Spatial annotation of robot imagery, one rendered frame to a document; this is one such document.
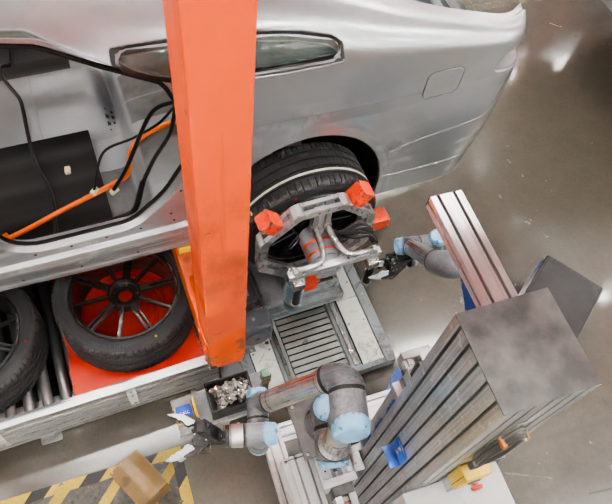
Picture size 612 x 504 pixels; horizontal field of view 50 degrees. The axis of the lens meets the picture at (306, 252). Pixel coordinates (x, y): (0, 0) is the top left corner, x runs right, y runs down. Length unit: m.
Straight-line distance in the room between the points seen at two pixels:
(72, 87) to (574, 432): 3.10
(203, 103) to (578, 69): 4.24
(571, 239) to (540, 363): 2.93
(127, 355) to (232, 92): 1.81
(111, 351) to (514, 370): 2.03
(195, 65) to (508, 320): 0.89
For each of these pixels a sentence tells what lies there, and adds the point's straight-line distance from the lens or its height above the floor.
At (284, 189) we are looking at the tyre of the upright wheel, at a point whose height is 1.15.
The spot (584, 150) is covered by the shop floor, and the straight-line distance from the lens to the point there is 4.95.
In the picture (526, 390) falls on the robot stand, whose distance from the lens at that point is 1.53.
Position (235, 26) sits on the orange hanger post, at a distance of 1.41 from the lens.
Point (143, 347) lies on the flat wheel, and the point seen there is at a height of 0.50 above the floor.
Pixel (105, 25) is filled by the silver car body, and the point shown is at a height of 1.90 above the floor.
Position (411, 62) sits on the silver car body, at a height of 1.61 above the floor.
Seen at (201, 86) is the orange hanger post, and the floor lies 2.28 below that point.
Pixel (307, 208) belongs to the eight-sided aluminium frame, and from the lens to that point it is 2.74.
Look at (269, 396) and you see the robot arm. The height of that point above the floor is 1.21.
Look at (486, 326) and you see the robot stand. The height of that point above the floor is 2.03.
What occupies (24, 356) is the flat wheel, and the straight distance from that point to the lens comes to 3.20.
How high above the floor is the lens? 3.36
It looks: 59 degrees down
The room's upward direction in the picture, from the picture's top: 11 degrees clockwise
